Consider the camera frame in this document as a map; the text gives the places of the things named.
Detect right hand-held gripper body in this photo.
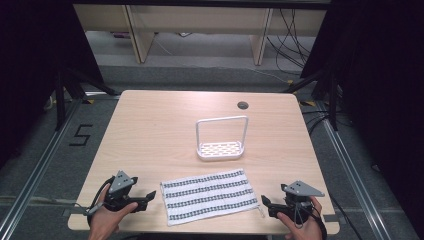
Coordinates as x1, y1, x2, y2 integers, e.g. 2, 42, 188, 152
268, 180, 326, 225

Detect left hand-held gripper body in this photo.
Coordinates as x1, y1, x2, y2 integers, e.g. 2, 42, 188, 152
103, 170, 149, 213

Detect white striped towel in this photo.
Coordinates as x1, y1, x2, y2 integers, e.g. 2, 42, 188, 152
160, 168, 266, 227

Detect white towel rack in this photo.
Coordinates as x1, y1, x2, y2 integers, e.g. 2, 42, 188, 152
195, 115, 250, 162

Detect person's left hand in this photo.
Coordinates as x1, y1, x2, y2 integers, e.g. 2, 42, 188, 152
87, 184, 140, 240

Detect person's right hand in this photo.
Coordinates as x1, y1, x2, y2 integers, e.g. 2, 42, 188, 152
276, 195, 324, 240

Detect black metal stand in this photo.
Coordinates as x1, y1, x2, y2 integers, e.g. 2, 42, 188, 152
54, 65, 122, 132
282, 68, 342, 132

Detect dark curtain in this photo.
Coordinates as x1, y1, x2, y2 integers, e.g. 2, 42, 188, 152
299, 0, 424, 232
0, 0, 105, 169

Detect beige wooden desk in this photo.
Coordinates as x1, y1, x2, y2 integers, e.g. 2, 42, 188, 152
73, 3, 328, 66

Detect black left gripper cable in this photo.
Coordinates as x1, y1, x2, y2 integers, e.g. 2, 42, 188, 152
86, 175, 116, 228

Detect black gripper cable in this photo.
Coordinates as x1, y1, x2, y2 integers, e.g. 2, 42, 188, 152
86, 175, 116, 228
293, 199, 330, 240

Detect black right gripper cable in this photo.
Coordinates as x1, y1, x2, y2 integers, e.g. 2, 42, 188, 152
293, 199, 330, 240

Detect aluminium floor rail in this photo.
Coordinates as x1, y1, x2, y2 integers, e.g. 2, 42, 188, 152
319, 114, 392, 240
0, 95, 85, 240

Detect black floor cables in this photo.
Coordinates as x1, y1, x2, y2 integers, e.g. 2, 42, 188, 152
301, 109, 338, 136

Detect bundle of black cables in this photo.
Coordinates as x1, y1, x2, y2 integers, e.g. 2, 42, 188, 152
265, 8, 317, 74

